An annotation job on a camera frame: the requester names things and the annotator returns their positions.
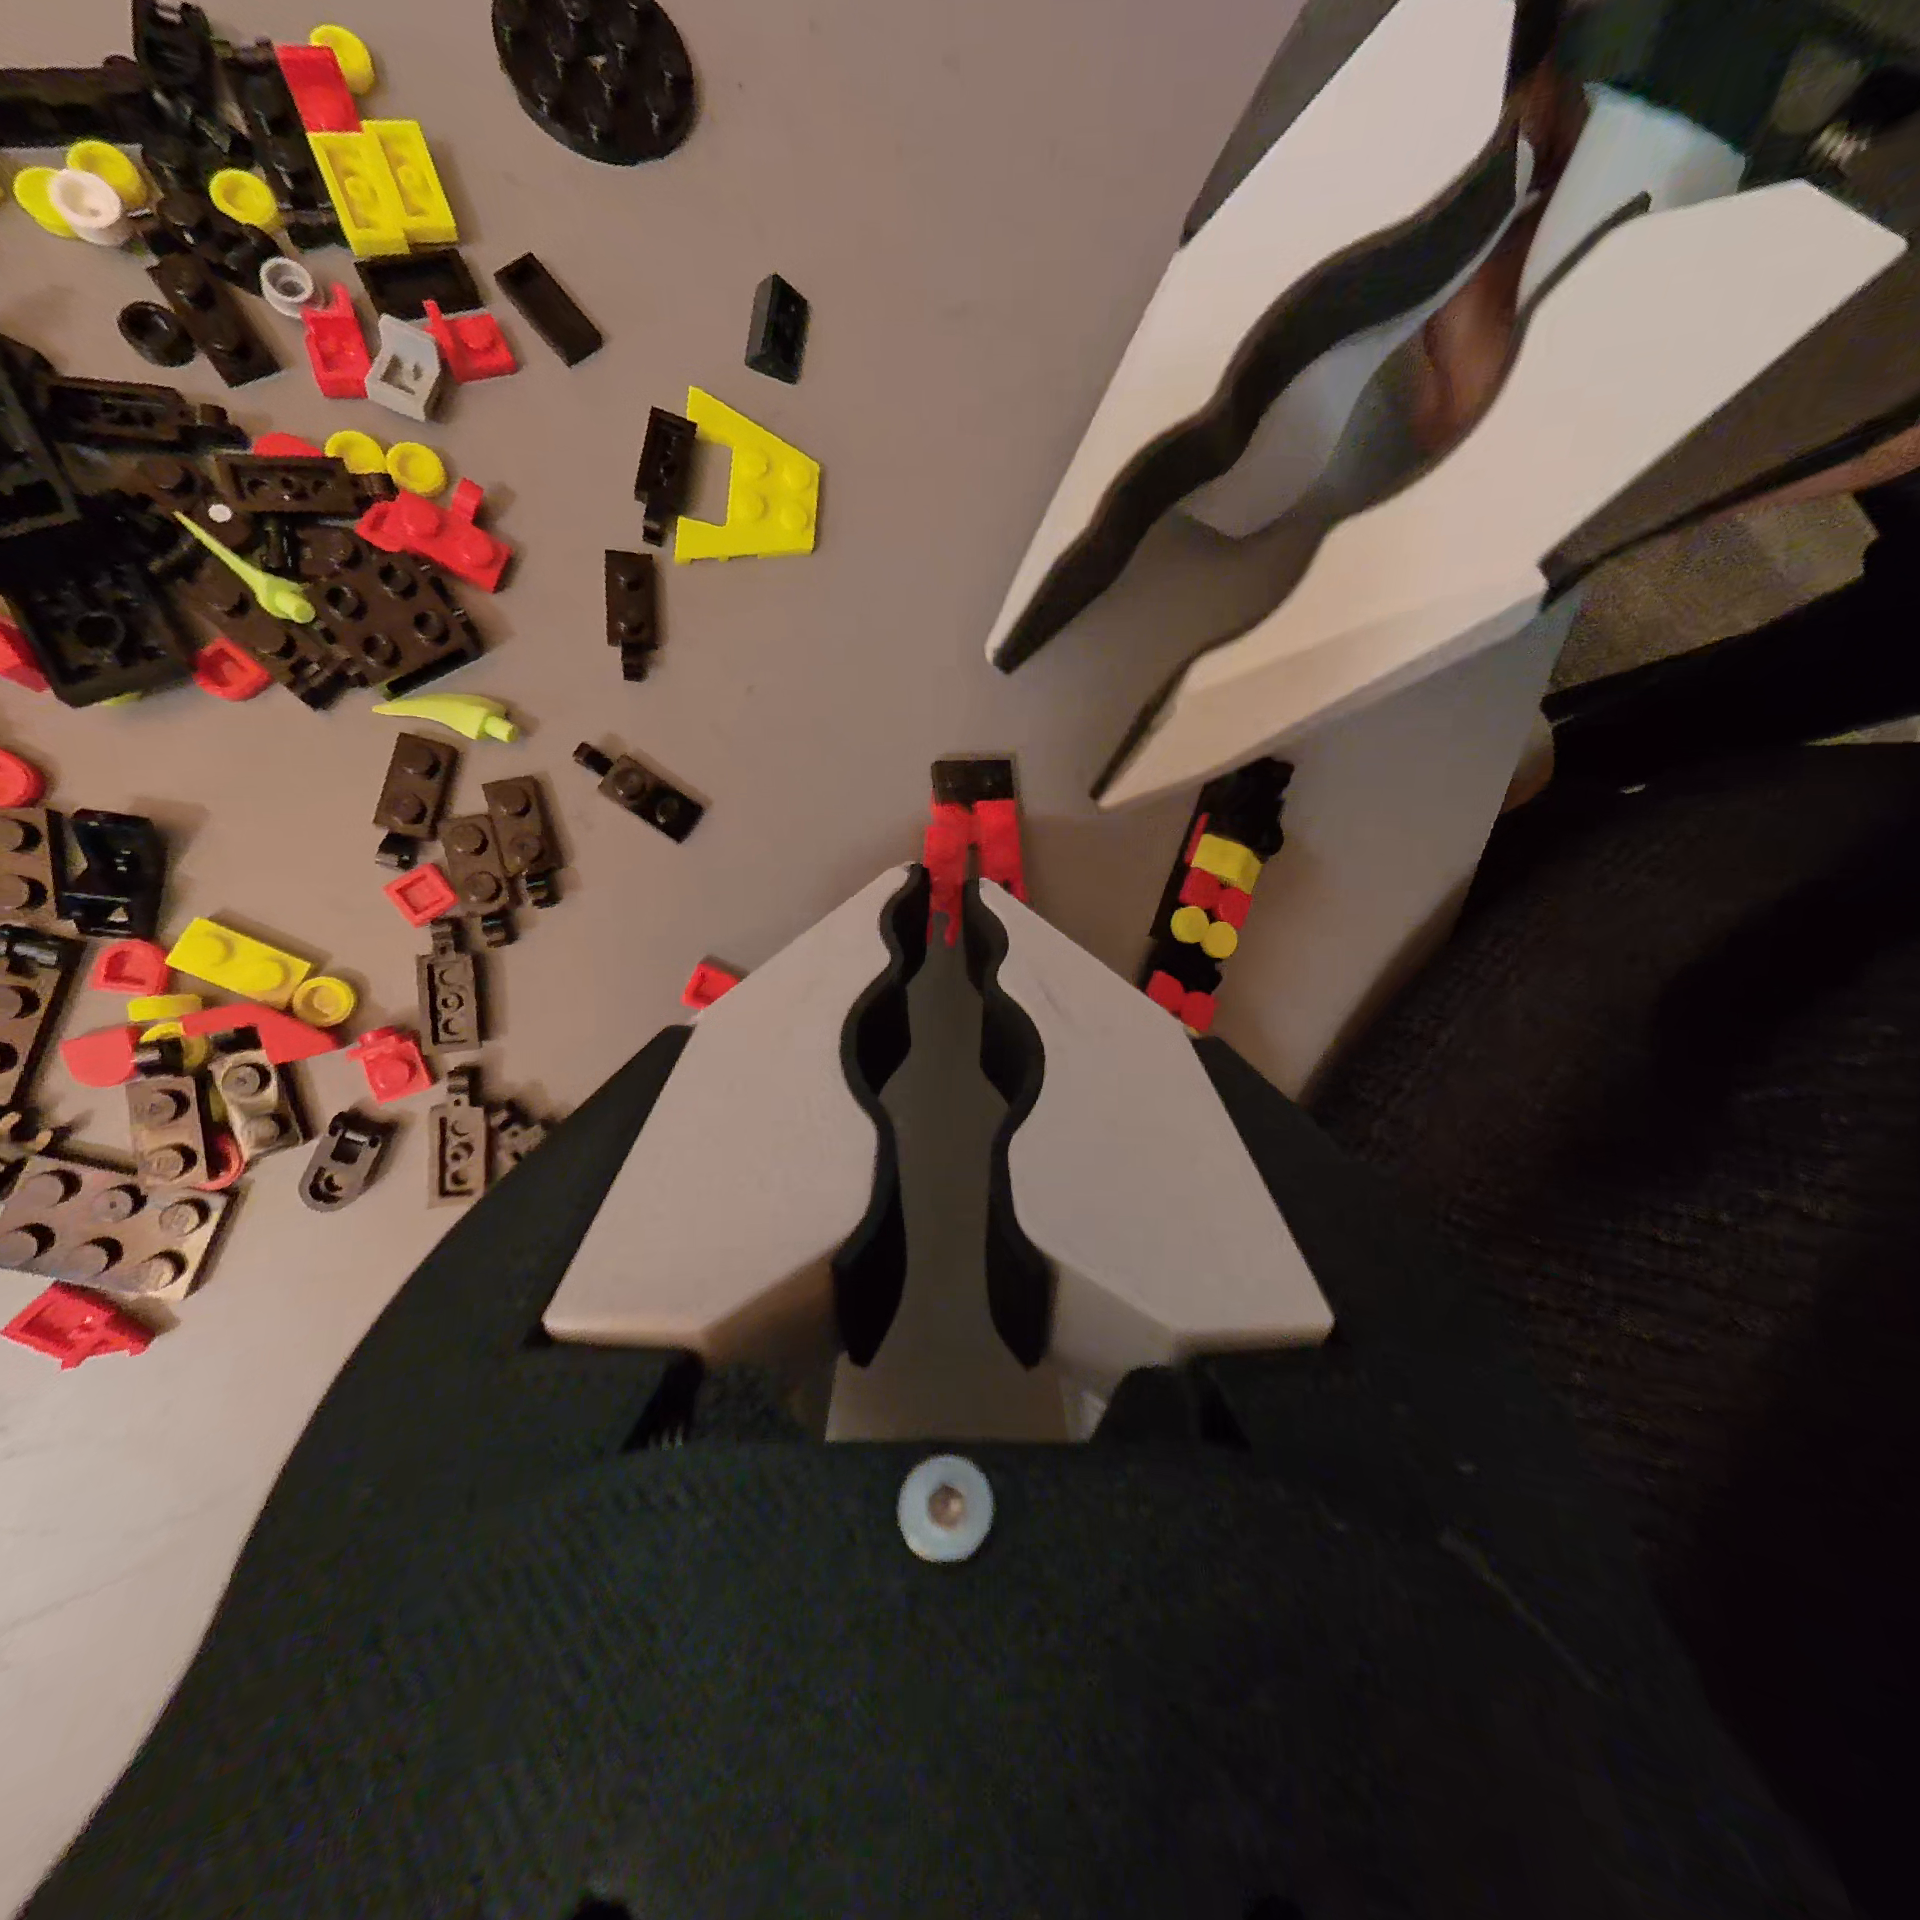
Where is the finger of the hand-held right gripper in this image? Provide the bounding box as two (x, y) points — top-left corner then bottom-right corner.
(984, 0), (1529, 678)
(1088, 177), (1911, 817)

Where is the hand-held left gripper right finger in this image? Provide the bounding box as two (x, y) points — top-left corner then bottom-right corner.
(976, 879), (1338, 1427)

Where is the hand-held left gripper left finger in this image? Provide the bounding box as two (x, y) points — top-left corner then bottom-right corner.
(538, 862), (929, 1427)

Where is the pile of lego pieces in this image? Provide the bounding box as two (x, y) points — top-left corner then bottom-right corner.
(0, 0), (745, 1370)

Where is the black red yellow lego assembly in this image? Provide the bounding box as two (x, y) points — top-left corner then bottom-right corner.
(1140, 757), (1296, 1039)

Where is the black lego slope piece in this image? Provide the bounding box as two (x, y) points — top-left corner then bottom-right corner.
(743, 273), (813, 387)

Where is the yellow lego wedge plate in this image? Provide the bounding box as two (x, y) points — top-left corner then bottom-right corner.
(669, 385), (825, 567)

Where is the black round lego plate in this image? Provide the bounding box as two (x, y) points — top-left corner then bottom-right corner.
(490, 0), (700, 167)

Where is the black flat lego tile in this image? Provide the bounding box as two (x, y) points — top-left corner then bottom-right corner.
(491, 250), (605, 369)

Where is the person's right hand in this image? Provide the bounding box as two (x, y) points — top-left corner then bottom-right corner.
(1417, 247), (1532, 461)

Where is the person's black knit sweater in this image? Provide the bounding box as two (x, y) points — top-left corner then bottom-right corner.
(1305, 736), (1920, 1920)

